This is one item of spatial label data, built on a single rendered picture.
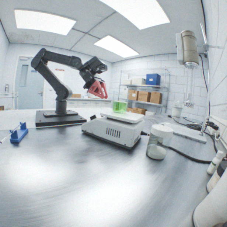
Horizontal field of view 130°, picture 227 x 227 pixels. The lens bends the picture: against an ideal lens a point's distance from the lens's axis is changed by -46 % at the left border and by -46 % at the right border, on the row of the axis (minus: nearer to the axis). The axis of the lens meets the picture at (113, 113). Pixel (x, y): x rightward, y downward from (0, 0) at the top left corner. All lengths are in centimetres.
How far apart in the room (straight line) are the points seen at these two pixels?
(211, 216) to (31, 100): 323
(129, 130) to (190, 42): 59
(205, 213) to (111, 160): 21
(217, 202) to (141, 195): 11
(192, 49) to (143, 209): 66
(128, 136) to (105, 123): 8
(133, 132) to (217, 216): 25
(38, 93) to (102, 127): 292
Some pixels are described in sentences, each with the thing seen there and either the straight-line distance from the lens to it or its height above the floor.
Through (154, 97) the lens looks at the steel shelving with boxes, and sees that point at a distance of 247.
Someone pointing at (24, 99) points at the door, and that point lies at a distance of 317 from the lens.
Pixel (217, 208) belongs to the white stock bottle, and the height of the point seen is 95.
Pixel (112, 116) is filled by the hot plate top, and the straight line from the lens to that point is 28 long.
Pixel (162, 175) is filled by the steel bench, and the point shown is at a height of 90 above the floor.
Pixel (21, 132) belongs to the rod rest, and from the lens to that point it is 39.
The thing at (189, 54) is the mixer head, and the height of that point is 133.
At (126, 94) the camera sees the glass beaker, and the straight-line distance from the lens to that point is 30.
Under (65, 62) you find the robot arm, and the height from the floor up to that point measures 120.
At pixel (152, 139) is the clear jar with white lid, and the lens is 25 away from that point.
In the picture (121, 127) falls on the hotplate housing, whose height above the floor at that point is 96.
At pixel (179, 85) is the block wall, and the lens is 271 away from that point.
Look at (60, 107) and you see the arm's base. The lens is 53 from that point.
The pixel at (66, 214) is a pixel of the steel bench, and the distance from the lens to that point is 16.
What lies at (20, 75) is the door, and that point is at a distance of 323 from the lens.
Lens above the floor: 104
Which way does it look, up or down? 10 degrees down
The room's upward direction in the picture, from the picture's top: 6 degrees clockwise
